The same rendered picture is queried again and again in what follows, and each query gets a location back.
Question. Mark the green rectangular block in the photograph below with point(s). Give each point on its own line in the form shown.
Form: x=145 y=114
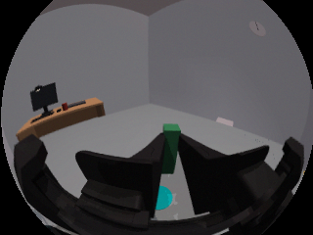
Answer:
x=172 y=134

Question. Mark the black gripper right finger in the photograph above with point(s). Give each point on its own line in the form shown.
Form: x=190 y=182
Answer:
x=208 y=171

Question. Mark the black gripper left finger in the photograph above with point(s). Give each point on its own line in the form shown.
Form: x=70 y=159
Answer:
x=142 y=172

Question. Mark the cyan circle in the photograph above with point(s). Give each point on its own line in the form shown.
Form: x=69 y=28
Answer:
x=164 y=198

